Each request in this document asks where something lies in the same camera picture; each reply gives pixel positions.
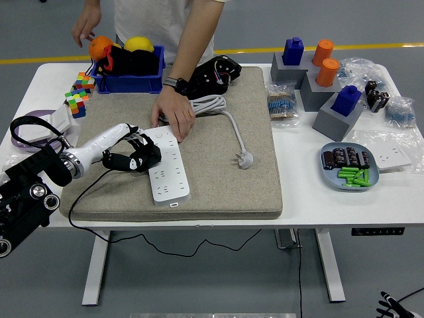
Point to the white power strip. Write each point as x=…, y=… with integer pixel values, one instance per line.
x=172, y=189

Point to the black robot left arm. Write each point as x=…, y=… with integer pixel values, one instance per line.
x=26, y=198

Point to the large crumpled clear bag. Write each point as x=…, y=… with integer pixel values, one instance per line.
x=358, y=68

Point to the clear bag of resistors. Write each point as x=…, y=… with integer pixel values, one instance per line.
x=282, y=106

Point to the yellow lemon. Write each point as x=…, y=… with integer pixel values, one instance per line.
x=138, y=43

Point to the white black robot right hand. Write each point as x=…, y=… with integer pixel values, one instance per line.
x=389, y=299

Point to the blue-grey tray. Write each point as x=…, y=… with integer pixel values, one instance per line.
x=329, y=178

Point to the white wall socket panel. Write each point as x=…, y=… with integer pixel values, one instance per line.
x=392, y=158

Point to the black pouch with red trim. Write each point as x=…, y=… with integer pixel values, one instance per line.
x=134, y=63

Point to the small bag of blue resistors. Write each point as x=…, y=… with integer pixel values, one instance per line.
x=400, y=115

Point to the clear bag of screws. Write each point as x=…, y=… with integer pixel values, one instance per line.
x=10, y=161

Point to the orange fruit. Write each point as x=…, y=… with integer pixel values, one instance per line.
x=98, y=46

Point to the dark brown capacitor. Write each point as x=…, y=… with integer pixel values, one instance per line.
x=352, y=156
x=364, y=160
x=340, y=157
x=329, y=160

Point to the person's right forearm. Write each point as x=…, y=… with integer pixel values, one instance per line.
x=92, y=5

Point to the person's right hand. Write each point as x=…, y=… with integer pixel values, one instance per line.
x=84, y=26

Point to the white table leg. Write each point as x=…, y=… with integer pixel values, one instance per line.
x=94, y=265
x=328, y=265

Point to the colourful puzzle cube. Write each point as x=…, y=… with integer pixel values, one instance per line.
x=77, y=101
x=83, y=83

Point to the person's left forearm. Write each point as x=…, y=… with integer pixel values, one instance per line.
x=195, y=39

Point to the blue square peg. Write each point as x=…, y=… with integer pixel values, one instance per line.
x=346, y=102
x=293, y=52

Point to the black wristwatch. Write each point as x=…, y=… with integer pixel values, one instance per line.
x=180, y=86

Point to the white switch panel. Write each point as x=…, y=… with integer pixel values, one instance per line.
x=34, y=130
x=63, y=119

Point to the wide grey holder block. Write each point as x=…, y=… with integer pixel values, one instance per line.
x=286, y=75

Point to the grey-brown fabric mat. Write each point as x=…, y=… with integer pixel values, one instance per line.
x=212, y=189

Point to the green cylindrical battery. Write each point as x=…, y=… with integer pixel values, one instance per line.
x=362, y=182
x=358, y=174
x=345, y=174
x=352, y=185
x=350, y=169
x=366, y=176
x=350, y=181

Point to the metal bracket under table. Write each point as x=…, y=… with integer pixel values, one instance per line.
x=287, y=239

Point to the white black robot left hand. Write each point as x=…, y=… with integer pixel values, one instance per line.
x=99, y=142

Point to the person's left hand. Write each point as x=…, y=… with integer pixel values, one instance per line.
x=175, y=111

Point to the blue plastic bin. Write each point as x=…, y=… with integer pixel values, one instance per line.
x=130, y=84

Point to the black table control panel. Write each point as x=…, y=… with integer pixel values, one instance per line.
x=377, y=231

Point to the orange cylinder peg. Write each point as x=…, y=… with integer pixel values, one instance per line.
x=322, y=53
x=327, y=73

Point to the purple plate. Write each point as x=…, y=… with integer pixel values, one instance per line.
x=20, y=145

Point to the clear bag around wall socket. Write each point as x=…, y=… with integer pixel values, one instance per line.
x=365, y=138

